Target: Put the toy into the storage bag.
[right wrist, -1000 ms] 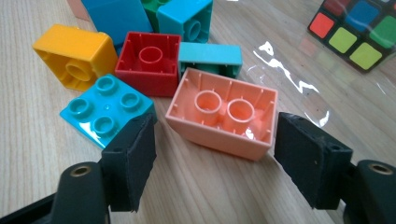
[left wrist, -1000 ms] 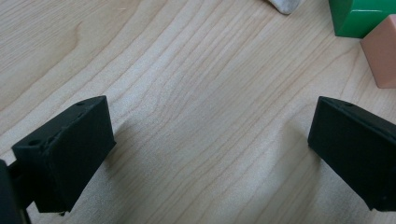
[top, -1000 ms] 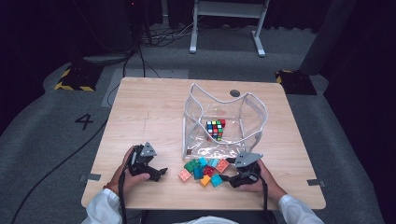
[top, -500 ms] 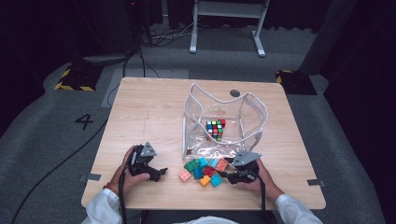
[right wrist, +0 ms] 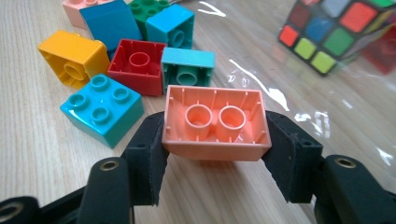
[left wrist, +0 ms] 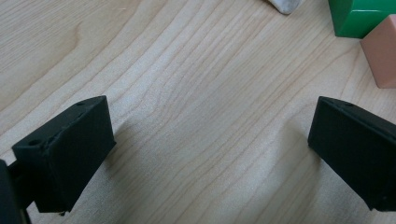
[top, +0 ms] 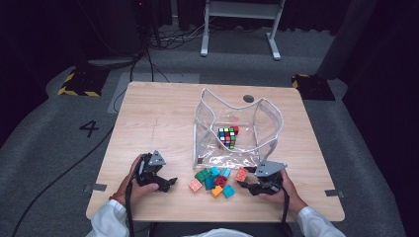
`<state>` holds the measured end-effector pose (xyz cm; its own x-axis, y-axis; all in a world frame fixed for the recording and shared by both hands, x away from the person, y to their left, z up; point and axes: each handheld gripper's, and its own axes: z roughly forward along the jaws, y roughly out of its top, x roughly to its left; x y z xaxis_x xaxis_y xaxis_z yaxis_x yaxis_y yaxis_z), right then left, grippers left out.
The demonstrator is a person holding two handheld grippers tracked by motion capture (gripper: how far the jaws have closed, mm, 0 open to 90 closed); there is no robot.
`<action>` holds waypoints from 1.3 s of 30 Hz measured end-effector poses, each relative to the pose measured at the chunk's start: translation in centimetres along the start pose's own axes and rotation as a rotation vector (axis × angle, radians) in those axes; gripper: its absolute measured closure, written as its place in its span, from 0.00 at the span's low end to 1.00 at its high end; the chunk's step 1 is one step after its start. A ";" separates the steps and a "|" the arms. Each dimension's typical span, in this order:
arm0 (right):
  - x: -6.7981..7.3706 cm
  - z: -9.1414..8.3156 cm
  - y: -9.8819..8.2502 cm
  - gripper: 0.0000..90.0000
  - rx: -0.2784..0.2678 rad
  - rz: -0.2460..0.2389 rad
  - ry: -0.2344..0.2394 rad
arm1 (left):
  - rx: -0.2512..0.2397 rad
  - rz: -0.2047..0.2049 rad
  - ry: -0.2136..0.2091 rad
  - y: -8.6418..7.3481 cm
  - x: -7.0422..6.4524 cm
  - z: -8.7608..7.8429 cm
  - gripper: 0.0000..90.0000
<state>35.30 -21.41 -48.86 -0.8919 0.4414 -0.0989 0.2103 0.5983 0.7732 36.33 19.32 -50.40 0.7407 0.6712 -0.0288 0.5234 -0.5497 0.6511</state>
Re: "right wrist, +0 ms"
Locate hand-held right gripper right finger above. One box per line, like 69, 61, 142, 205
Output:
261, 110, 325, 204

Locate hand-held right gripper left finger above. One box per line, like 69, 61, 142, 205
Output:
122, 111, 171, 207

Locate clear bag with white trim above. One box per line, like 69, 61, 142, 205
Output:
180, 0, 396, 194

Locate teal building block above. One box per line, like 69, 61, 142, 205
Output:
145, 3, 195, 50
161, 47, 217, 96
59, 73, 146, 149

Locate long salmon pink building block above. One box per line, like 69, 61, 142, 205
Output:
162, 84, 273, 162

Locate colourful puzzle cube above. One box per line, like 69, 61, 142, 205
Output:
277, 0, 396, 77

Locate yellow building block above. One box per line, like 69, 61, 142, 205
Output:
36, 30, 111, 91

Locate blue building block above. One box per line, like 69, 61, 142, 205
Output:
78, 0, 144, 60

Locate green building block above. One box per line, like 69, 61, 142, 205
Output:
128, 0, 171, 40

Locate pale pink building block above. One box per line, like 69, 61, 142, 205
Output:
61, 0, 115, 31

